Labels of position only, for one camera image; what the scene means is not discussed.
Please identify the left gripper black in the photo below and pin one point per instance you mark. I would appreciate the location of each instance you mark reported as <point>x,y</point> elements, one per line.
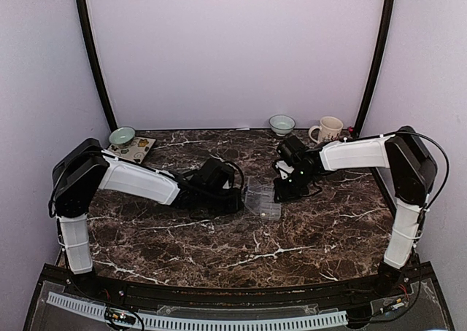
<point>235,205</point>

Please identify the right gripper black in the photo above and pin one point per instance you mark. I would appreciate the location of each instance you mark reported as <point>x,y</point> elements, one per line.
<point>284,195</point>

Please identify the clear plastic pill organizer box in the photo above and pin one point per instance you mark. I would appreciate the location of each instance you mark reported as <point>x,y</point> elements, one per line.
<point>260,198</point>

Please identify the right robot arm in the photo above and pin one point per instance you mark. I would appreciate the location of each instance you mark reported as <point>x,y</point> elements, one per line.
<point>412,168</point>

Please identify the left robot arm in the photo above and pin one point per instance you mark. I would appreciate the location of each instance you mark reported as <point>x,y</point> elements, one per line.
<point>90,168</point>

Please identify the white ceramic bowl back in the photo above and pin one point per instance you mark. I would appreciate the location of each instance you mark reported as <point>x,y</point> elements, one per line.
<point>281,124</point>

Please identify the cream ceramic mug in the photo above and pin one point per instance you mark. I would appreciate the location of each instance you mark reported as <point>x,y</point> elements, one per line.
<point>329,129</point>

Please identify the patterned coaster mat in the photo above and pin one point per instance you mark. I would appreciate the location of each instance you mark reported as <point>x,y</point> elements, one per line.
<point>134,152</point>

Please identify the green ceramic bowl left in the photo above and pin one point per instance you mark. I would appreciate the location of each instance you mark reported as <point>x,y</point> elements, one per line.
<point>122,138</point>

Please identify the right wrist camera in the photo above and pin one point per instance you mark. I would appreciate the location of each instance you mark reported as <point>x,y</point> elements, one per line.
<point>282,168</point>

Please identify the black front rail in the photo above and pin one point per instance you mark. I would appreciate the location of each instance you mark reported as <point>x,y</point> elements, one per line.
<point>352,294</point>

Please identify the white slotted cable duct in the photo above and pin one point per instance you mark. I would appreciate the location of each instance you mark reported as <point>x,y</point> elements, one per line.
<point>181,318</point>

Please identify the right black corner post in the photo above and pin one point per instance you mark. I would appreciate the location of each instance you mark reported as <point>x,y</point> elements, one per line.
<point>373,74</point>

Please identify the black corner post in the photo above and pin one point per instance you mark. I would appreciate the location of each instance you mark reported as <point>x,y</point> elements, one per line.
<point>373,74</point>
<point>90,46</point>

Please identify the left black corner post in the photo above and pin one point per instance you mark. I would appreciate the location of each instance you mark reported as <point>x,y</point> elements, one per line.
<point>90,46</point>

